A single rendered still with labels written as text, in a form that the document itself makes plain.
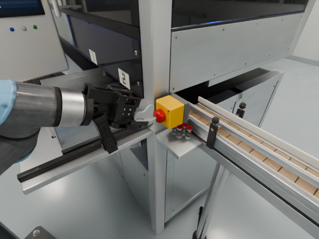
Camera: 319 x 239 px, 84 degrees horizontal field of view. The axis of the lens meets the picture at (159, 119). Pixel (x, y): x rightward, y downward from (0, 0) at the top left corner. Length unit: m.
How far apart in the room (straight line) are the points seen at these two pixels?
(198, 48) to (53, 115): 0.45
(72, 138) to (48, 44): 0.91
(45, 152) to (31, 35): 0.93
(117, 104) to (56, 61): 1.15
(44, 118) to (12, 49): 1.11
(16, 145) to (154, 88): 0.35
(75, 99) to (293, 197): 0.51
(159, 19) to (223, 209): 1.33
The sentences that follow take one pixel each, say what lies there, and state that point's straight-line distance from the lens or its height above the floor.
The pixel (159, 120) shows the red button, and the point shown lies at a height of 0.99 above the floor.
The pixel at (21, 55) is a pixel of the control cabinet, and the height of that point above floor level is 0.96.
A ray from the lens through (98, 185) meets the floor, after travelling 1.63.
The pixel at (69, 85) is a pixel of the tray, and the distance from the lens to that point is 1.07.
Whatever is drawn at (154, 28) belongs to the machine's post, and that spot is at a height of 1.22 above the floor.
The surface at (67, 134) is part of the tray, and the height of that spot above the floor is 0.88.
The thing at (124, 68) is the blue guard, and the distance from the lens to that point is 0.68.
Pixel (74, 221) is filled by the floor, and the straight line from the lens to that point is 1.53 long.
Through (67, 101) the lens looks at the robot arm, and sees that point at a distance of 0.35.
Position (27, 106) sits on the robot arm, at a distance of 0.34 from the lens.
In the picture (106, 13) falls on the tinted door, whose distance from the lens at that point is 0.75.
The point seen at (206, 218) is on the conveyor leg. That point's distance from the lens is 0.99.
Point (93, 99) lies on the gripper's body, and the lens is 0.37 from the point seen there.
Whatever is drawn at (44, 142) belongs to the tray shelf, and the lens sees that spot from 0.71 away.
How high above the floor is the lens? 1.29
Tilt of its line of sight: 36 degrees down
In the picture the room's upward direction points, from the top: straight up
